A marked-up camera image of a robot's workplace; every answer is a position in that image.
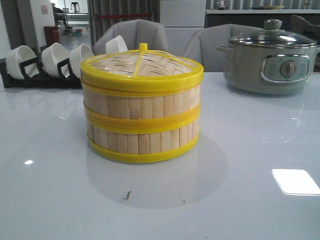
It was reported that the right grey chair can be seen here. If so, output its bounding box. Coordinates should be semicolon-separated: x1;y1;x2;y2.
182;24;259;72

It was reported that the left grey chair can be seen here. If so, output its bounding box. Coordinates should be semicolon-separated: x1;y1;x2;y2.
92;19;168;55

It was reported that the white bowl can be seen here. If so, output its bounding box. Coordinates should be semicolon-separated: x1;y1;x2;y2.
105;35;128;54
69;43;94;79
5;45;36;80
41;42;69;78

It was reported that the white cabinet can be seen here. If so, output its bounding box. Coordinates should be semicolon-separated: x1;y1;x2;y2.
159;0;206;56

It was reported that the bamboo steamer lid yellow rim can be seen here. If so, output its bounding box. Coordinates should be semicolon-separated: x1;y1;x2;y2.
80;43;204;94

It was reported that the black bowl rack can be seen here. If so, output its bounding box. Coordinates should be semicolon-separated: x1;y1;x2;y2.
0;55;82;89

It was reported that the red bin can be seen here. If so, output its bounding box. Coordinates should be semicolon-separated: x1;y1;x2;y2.
43;25;60;47

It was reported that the white bowl right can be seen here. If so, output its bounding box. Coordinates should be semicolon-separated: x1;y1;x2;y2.
105;35;128;54

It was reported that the glass pot lid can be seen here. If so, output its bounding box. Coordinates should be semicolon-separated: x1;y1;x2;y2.
229;19;317;48

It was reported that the bamboo steamer basket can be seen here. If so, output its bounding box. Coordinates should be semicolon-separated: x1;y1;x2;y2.
82;84;201;134
87;119;200;164

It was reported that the white bowl far left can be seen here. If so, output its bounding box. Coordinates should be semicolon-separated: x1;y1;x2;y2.
5;45;36;80

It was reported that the grey chair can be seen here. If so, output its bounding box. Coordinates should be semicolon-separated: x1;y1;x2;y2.
182;24;259;72
92;19;168;55

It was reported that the grey-green electric cooking pot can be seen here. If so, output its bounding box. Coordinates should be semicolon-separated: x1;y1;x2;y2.
217;43;320;95

